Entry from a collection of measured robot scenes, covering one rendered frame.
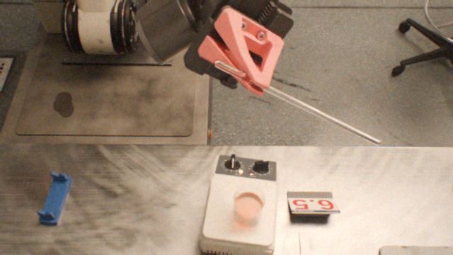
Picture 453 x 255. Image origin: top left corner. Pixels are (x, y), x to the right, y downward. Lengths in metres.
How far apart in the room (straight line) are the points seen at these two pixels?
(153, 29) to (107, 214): 0.47
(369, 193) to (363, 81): 1.24
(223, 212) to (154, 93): 0.83
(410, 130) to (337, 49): 0.54
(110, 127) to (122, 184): 0.58
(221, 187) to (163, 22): 0.37
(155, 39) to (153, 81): 1.05
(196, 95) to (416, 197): 0.83
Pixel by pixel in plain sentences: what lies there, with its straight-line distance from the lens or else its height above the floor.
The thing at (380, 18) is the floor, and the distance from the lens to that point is 2.43.
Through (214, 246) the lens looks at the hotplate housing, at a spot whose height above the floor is 0.81.
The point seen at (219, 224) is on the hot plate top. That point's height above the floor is 0.84.
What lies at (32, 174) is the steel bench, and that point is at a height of 0.75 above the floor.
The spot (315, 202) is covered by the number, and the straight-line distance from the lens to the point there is 0.85.
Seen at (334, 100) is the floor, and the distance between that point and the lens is 1.99.
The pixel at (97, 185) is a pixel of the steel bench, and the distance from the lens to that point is 0.90.
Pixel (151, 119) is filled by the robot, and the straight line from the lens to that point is 1.44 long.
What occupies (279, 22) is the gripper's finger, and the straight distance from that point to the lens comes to 0.41.
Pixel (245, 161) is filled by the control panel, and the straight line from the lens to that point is 0.85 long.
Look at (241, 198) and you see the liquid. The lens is 0.71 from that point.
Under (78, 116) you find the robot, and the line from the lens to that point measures 1.50.
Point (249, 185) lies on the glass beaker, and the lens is 0.70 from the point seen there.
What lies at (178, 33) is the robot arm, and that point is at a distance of 0.48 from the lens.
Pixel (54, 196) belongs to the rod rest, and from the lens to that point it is 0.91.
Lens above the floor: 1.53
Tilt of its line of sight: 57 degrees down
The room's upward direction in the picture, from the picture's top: 1 degrees clockwise
